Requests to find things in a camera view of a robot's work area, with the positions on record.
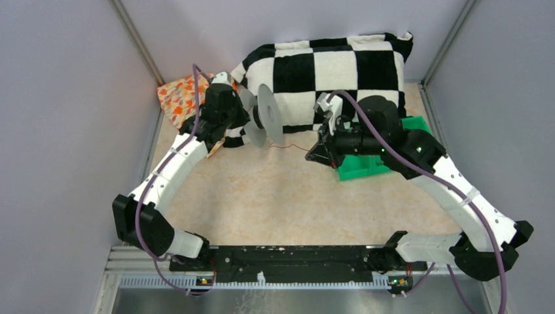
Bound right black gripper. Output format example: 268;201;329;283
305;115;384;170

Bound grey perforated cable spool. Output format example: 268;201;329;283
239;84;284;148

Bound red wire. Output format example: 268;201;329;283
268;143;311;153

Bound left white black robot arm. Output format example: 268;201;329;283
112;82;249;270

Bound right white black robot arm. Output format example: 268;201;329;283
306;93;533;281

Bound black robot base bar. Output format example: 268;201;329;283
169;245;428;283

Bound green plastic compartment bin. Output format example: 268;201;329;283
337;116;431;181

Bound orange floral cloth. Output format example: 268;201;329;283
156;73;226;159

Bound black white checkered pillow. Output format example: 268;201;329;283
231;32;414;133

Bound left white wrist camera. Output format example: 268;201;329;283
210;71;234;87

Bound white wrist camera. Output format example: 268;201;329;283
313;92;343;135
210;71;234;87

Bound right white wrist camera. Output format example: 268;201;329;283
313;92;343;135

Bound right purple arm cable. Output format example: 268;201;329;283
327;90;508;314

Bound grey slotted cable duct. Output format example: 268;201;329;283
120;274;391;290

